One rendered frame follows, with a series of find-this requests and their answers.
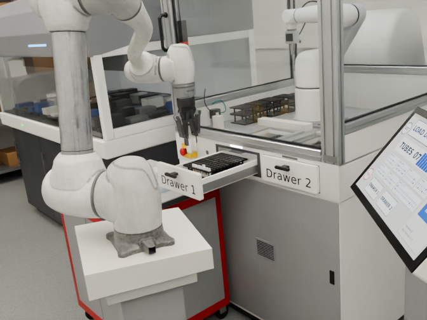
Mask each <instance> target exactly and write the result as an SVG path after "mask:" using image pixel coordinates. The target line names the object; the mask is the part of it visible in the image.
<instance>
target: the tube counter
mask: <svg viewBox="0 0 427 320"><path fill-rule="evenodd" d="M409 161H410V162H411V163H412V164H413V165H415V166H416V167H417V168H419V169H420V170H421V171H422V172H423V173H425V174H426V175H427V152H426V151H425V150H423V149H422V148H419V149H418V150H417V152H416V153H415V154H414V155H413V156H412V157H411V158H410V159H409Z"/></svg>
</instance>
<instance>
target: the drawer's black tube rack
mask: <svg viewBox="0 0 427 320"><path fill-rule="evenodd" d="M246 160H248V159H247V158H244V157H239V156H234V155H230V154H226V153H222V152H221V153H218V154H214V155H212V156H208V157H205V158H203V159H199V160H196V161H193V162H190V163H187V164H190V165H192V164H197V165H200V166H202V165H203V164H205V167H206V168H210V169H211V171H212V172H211V175H214V174H216V173H220V172H222V171H225V170H228V169H231V168H234V167H236V166H239V165H242V164H243V162H244V161H246Z"/></svg>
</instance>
